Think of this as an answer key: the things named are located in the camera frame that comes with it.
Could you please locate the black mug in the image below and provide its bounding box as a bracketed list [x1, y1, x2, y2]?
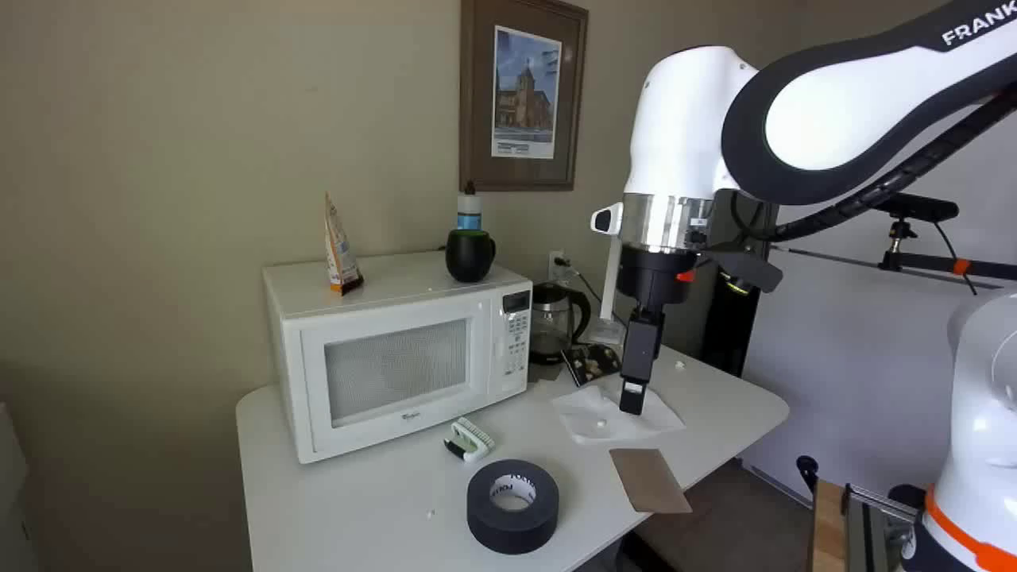
[438, 225, 499, 286]

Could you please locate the white board panel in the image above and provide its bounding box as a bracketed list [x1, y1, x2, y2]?
[739, 109, 1017, 506]

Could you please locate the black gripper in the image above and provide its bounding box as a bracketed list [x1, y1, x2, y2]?
[616, 242, 701, 419]

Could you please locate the small green white box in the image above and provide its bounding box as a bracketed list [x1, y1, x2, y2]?
[441, 416, 499, 465]

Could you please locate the black tripod with camera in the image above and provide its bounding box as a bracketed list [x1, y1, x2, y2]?
[775, 190, 1017, 297]

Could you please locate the brown cardboard piece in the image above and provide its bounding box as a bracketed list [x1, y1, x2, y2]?
[609, 443, 698, 519]

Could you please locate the metal clamp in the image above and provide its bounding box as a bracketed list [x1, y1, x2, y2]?
[794, 454, 922, 572]

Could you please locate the glass electric kettle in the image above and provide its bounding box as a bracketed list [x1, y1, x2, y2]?
[527, 278, 596, 369]

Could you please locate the brown framed picture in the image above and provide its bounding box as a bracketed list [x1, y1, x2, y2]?
[457, 0, 591, 192]

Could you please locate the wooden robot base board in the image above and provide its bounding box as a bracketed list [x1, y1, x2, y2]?
[809, 475, 852, 572]

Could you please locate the black tape roll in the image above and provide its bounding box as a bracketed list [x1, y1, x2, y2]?
[466, 457, 563, 556]

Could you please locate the bottle with blue label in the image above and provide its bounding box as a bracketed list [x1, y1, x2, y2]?
[456, 179, 488, 237]

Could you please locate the white microwave oven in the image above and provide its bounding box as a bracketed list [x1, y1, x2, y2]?
[261, 247, 537, 471]

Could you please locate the black packet with gold print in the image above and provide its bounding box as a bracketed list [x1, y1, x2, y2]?
[563, 340, 623, 387]

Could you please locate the tall black cabinet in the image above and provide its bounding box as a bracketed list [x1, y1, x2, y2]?
[698, 190, 781, 381]

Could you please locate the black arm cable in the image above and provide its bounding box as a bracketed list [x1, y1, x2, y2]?
[694, 88, 1017, 295]

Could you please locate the white upright pole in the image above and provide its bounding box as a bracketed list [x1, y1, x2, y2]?
[599, 231, 629, 324]

